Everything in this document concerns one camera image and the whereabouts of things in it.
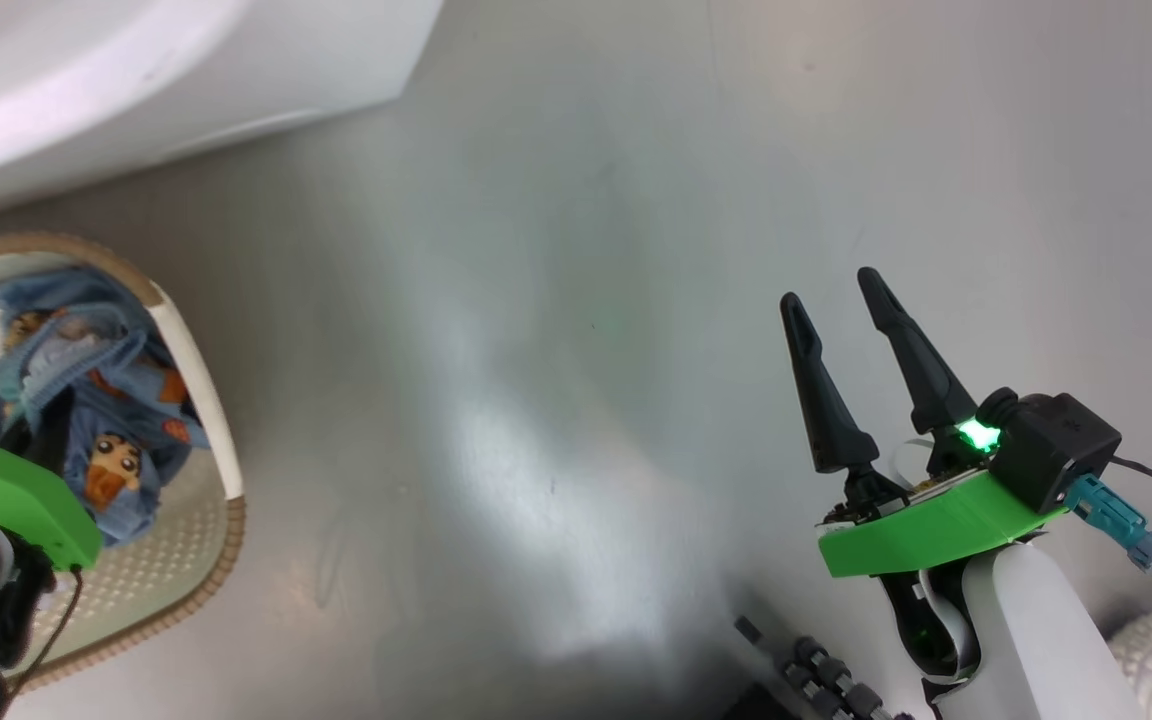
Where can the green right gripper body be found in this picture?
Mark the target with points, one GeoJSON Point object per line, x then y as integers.
{"type": "Point", "coordinates": [936, 525]}

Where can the dark grey robot base joints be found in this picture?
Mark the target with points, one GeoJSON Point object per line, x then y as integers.
{"type": "Point", "coordinates": [826, 680]}

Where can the white washing machine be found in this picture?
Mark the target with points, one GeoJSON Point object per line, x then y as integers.
{"type": "Point", "coordinates": [136, 80]}

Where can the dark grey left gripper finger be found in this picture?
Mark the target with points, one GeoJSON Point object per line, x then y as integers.
{"type": "Point", "coordinates": [51, 435]}
{"type": "Point", "coordinates": [16, 445]}

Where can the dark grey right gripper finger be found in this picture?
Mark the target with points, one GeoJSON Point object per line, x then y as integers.
{"type": "Point", "coordinates": [921, 380]}
{"type": "Point", "coordinates": [826, 420]}

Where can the blue shirt large orange print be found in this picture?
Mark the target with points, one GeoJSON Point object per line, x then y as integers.
{"type": "Point", "coordinates": [46, 300]}

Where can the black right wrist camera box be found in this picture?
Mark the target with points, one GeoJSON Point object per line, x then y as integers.
{"type": "Point", "coordinates": [1056, 450]}

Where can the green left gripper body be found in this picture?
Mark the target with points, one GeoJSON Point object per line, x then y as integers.
{"type": "Point", "coordinates": [16, 495]}

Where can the blue cartoon print garment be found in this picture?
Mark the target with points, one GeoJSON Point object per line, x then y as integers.
{"type": "Point", "coordinates": [136, 420]}

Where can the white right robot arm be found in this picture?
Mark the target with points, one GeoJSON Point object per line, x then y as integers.
{"type": "Point", "coordinates": [1036, 640]}

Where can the cream perforated laundry basket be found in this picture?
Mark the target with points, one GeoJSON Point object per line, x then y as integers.
{"type": "Point", "coordinates": [186, 560]}

